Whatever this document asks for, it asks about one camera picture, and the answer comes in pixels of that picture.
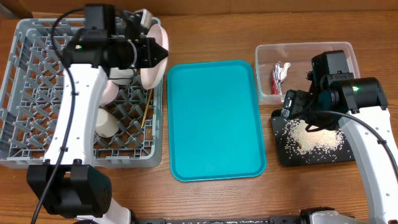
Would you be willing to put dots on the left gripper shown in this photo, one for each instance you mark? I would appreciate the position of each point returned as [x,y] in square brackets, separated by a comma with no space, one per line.
[150,45]

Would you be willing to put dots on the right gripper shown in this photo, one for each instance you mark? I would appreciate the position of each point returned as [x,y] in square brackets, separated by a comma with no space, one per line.
[289,104]

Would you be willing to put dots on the large white plate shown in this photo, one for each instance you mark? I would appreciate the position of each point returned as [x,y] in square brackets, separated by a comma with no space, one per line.
[151,77]

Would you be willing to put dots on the white rice pile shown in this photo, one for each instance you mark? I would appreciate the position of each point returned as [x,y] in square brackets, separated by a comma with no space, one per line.
[301,147]

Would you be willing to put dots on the grey-green bowl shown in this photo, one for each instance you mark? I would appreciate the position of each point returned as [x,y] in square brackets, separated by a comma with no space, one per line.
[121,77]

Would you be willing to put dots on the wooden chopstick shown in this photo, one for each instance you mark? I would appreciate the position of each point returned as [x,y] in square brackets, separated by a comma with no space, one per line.
[146,108]

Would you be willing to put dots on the red snack wrapper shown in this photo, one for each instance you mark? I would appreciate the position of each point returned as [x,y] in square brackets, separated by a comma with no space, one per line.
[279,74]

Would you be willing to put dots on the small pink-white bowl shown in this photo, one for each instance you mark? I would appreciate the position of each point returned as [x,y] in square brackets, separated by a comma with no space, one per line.
[110,93]

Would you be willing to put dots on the small white cup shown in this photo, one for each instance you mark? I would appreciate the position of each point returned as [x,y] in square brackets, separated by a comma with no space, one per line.
[106,124]

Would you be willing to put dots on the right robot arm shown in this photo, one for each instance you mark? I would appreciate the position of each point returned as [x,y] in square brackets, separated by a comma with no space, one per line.
[359,108]

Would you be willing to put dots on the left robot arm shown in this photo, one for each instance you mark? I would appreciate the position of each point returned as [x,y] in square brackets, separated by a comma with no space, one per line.
[66,183]

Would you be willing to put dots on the grey dishwasher rack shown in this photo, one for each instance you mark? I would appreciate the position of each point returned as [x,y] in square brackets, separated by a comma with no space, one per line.
[31,93]

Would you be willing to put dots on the black tray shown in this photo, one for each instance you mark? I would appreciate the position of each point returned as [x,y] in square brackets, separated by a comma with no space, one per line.
[278,123]

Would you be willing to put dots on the clear plastic bin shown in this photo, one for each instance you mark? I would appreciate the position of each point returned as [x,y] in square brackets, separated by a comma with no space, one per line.
[299,56]

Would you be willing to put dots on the teal serving tray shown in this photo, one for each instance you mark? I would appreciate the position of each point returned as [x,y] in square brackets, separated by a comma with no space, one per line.
[215,129]

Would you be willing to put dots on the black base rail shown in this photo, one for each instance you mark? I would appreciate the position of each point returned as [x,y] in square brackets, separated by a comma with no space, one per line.
[306,216]

